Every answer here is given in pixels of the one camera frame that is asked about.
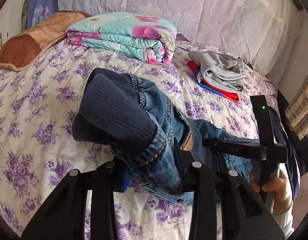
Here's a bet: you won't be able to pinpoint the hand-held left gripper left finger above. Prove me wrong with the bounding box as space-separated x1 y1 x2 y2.
20 161 131 240

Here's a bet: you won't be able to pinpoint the folded floral quilt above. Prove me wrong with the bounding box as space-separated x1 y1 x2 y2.
66 12 178 66

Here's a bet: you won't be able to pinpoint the person's right forearm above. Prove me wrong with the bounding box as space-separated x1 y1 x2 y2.
272 204 295 238

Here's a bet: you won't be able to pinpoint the person's right hand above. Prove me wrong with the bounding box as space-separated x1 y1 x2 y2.
249 169 293 217

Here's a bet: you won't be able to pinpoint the brown patterned pillow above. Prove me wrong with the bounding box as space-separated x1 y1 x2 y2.
0 10 92 72

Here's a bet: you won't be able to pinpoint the red and blue garment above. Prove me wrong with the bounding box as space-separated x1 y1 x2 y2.
186 60 240 103

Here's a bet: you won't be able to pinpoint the purple floral bedspread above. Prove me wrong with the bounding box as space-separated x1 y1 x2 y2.
0 39 280 240

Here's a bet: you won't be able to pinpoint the blue patterned pillow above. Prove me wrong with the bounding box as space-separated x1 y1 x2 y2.
26 0 62 30

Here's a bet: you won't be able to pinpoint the white lace cloth cover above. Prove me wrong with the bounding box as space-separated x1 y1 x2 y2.
58 0 305 81

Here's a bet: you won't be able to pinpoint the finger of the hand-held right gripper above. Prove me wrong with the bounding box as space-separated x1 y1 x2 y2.
202 137 263 161

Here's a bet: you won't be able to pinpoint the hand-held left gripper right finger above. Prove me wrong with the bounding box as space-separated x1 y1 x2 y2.
173 139 286 240

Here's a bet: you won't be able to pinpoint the beige checked curtain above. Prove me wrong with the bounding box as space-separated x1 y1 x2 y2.
284 74 308 142

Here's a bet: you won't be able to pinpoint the blue denim pants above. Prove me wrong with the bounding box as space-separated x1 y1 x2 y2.
72 67 265 205

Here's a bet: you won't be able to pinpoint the dark navy garment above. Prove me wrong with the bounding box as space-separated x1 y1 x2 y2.
269 107 303 202

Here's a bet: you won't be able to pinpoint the grey folded garment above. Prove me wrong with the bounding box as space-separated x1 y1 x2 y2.
188 50 245 93

